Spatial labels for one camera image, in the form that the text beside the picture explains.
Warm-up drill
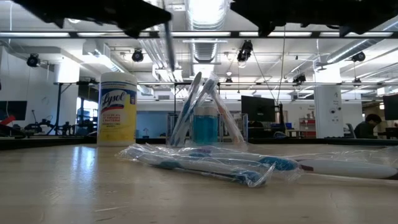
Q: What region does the yellow Lysol wipes canister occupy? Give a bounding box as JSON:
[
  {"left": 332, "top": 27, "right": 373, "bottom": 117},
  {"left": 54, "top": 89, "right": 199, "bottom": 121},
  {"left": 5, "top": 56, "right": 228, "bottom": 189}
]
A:
[{"left": 97, "top": 72, "right": 138, "bottom": 147}]

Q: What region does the clear acrylic organizer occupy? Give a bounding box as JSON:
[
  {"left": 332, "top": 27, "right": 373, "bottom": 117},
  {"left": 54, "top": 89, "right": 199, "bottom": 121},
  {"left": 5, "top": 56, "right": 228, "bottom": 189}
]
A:
[{"left": 166, "top": 112, "right": 249, "bottom": 147}]

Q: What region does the orange white toothbrush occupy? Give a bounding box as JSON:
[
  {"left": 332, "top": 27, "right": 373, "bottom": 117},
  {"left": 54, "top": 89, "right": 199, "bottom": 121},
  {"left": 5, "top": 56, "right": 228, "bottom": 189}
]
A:
[{"left": 211, "top": 88, "right": 247, "bottom": 147}]

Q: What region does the red shelf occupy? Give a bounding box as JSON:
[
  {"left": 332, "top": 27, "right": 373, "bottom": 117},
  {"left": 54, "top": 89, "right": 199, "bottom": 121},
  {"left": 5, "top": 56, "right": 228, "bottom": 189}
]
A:
[{"left": 299, "top": 117, "right": 317, "bottom": 138}]

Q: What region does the thin hanging cable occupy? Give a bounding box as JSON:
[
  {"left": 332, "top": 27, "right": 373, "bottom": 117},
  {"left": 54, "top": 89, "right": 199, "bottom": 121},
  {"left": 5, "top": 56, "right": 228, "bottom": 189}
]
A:
[{"left": 275, "top": 26, "right": 287, "bottom": 105}]

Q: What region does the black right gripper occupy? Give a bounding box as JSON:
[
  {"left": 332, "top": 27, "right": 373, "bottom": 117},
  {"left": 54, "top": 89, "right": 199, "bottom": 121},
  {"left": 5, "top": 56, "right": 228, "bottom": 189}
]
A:
[{"left": 231, "top": 0, "right": 327, "bottom": 37}]

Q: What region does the blue partition panel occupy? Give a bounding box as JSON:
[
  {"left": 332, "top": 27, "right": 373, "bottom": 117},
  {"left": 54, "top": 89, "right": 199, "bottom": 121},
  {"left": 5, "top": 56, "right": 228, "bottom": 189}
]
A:
[{"left": 136, "top": 111, "right": 169, "bottom": 139}]

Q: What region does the black aluminium table frame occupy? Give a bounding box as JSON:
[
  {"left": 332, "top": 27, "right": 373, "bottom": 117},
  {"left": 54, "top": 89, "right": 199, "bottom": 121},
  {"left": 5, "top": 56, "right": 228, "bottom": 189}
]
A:
[{"left": 0, "top": 136, "right": 398, "bottom": 151}]

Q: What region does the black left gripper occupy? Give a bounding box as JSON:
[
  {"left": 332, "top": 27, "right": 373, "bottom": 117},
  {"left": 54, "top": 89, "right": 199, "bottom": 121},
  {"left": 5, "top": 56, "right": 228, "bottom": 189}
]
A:
[{"left": 71, "top": 0, "right": 172, "bottom": 38}]

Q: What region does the white pillar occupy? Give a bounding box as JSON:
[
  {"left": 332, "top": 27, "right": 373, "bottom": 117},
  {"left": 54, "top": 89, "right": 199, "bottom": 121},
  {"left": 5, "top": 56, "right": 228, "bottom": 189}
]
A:
[{"left": 313, "top": 62, "right": 345, "bottom": 139}]

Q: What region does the black monitor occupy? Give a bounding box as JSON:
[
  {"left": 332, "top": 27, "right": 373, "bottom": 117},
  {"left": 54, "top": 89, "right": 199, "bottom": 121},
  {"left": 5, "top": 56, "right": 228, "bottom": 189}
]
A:
[
  {"left": 382, "top": 94, "right": 398, "bottom": 121},
  {"left": 0, "top": 100, "right": 28, "bottom": 121},
  {"left": 241, "top": 95, "right": 276, "bottom": 123}
]

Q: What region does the silver ventilation duct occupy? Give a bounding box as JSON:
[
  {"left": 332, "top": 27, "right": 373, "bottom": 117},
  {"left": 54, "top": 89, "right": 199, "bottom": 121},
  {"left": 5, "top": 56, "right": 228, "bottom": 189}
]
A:
[{"left": 185, "top": 0, "right": 228, "bottom": 63}]

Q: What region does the red angled bar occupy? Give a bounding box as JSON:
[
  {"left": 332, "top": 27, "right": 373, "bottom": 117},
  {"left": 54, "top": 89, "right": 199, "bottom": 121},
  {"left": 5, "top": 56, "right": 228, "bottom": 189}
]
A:
[{"left": 0, "top": 114, "right": 16, "bottom": 126}]

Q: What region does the person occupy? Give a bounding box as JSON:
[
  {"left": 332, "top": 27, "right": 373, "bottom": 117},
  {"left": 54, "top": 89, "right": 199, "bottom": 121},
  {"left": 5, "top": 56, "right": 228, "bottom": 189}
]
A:
[{"left": 353, "top": 113, "right": 382, "bottom": 139}]

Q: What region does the black overhead light bar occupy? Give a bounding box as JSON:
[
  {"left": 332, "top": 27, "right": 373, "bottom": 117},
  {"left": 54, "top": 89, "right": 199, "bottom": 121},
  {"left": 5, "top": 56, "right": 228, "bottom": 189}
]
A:
[{"left": 0, "top": 30, "right": 398, "bottom": 40}]

